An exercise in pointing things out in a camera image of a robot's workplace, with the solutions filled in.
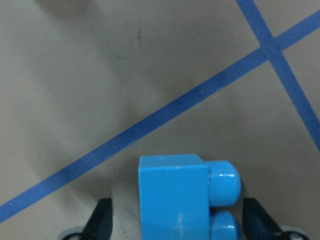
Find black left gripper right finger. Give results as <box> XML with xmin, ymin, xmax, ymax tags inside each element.
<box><xmin>242</xmin><ymin>197</ymin><xmax>283</xmax><ymax>240</ymax></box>

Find blue toy block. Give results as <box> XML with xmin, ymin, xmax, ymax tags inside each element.
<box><xmin>138</xmin><ymin>154</ymin><xmax>242</xmax><ymax>240</ymax></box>

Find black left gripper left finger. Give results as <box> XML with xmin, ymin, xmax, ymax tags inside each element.
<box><xmin>83</xmin><ymin>198</ymin><xmax>113</xmax><ymax>240</ymax></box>

